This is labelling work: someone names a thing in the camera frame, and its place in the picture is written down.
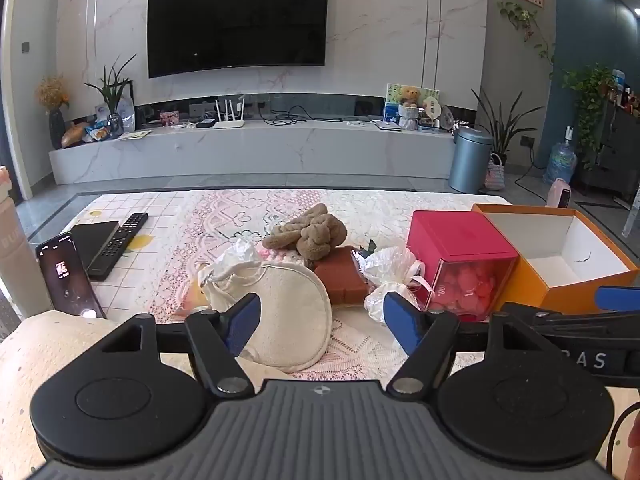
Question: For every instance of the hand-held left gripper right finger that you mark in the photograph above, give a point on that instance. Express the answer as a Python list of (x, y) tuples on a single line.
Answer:
[(402, 322)]

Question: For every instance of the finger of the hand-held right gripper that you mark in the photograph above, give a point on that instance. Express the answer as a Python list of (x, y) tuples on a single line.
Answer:
[(565, 319), (620, 299)]

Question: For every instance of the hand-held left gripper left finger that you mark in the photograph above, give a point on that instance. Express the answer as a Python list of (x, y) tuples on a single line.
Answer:
[(244, 321)]

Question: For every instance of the cream fabric pouch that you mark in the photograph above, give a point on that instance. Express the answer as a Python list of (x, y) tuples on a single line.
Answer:
[(285, 310)]

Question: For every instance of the orange cardboard box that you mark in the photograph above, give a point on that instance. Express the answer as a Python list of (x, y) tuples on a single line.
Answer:
[(565, 245)]

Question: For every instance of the brown sponge block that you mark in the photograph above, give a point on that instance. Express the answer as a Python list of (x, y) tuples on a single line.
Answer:
[(342, 275)]

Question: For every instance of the person's right forearm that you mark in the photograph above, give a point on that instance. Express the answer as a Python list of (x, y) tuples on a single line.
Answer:
[(635, 445)]

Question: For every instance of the crinkled white plastic bag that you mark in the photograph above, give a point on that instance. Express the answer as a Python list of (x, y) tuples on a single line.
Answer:
[(387, 267)]

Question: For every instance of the pink knitted cloth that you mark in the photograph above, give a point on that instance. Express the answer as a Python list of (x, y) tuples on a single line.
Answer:
[(280, 258)]

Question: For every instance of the brown knotted plush toy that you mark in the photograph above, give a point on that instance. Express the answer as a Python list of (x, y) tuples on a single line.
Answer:
[(312, 235)]

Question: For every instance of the pink space heater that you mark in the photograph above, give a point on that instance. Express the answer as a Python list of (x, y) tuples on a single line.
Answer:
[(559, 195)]

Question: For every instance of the dark sideboard cabinet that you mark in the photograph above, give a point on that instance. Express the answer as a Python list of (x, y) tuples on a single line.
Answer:
[(617, 155)]

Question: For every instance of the black remote control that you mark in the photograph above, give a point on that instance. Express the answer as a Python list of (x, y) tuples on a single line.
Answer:
[(116, 247)]

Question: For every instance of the blue water jug with pump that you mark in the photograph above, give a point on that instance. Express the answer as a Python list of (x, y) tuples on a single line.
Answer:
[(561, 160)]

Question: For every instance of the white marble media console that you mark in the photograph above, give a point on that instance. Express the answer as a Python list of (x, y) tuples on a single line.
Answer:
[(260, 152)]

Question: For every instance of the black tablet case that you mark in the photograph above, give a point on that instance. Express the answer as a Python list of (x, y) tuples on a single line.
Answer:
[(90, 240)]

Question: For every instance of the grey-blue pedal trash bin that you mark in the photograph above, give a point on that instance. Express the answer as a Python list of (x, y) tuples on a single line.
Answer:
[(469, 160)]

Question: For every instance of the black smartphone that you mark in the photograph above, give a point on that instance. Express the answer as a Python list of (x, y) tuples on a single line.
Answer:
[(67, 275)]

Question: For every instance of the white wifi router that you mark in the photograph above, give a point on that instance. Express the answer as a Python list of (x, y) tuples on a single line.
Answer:
[(228, 120)]

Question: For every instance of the tall-leaf floor plant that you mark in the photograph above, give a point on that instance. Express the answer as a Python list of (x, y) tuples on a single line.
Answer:
[(502, 125)]

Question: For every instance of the bushy potted plant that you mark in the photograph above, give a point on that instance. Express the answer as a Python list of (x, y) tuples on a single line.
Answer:
[(590, 95)]

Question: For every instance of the teddy bear bouquet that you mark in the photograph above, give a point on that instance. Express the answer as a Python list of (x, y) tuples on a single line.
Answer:
[(410, 107)]

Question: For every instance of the snack packets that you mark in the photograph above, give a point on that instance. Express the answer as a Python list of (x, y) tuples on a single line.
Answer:
[(87, 134)]

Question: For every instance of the green plant in glass vase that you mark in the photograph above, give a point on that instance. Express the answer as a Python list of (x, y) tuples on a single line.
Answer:
[(114, 92)]

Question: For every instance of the vase with dried yellow flowers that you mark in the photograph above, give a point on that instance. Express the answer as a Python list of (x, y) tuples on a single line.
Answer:
[(52, 105)]

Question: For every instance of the hanging ivy plant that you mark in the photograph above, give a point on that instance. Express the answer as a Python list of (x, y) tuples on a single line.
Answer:
[(527, 25)]

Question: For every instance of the wall-mounted black television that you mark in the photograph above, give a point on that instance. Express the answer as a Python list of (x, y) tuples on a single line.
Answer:
[(237, 22)]

